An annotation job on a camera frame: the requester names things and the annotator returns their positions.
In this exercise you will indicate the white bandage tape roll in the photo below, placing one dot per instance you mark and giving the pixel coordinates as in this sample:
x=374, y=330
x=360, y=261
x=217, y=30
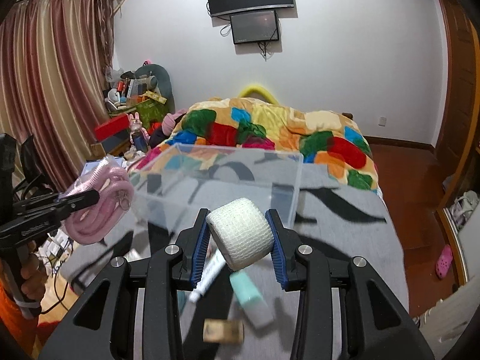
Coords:
x=241, y=233

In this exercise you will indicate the striped pink beige curtain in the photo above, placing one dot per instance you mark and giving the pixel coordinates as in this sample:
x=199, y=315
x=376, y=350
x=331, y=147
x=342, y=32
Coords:
x=54, y=58

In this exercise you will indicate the pink croc shoe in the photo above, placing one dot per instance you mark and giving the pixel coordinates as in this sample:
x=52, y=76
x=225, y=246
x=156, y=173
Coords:
x=444, y=262

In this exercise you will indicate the green gift box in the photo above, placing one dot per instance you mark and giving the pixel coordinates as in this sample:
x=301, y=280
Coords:
x=150, y=111

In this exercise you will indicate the person's left hand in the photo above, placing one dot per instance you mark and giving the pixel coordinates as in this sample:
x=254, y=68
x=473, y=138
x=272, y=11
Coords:
x=34, y=275

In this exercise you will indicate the grey green chair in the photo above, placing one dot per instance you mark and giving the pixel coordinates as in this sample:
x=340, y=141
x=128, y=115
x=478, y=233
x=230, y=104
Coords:
x=163, y=81

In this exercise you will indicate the red box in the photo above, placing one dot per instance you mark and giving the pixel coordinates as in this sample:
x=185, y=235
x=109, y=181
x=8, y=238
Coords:
x=111, y=127

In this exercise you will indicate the white wall socket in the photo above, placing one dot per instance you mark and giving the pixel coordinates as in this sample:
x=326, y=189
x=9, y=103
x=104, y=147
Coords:
x=382, y=121

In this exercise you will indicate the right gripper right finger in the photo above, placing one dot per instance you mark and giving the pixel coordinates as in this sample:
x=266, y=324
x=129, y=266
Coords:
x=289, y=255

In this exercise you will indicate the colourful patchwork quilt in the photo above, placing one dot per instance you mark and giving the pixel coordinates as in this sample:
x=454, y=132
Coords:
x=322, y=137

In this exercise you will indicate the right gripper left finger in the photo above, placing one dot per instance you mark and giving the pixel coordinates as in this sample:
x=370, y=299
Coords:
x=187, y=256

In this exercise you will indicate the pink bunny doll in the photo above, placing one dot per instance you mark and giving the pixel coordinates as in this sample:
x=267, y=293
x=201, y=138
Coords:
x=139, y=137

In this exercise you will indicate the white ointment tube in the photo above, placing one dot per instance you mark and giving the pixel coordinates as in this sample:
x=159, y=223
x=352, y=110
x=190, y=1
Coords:
x=213, y=268

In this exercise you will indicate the small black wall monitor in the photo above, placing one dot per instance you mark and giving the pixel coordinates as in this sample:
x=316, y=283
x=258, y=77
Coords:
x=254, y=27

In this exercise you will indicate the pink knit hat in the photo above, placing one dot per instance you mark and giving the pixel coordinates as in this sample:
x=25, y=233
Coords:
x=171, y=120

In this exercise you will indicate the clear plastic storage box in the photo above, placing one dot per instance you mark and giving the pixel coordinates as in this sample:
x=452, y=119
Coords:
x=172, y=187

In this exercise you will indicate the small brown wooden block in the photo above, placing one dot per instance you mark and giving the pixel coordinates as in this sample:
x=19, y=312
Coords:
x=223, y=331

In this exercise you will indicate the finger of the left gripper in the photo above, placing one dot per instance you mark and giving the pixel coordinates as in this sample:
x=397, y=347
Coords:
x=54, y=202

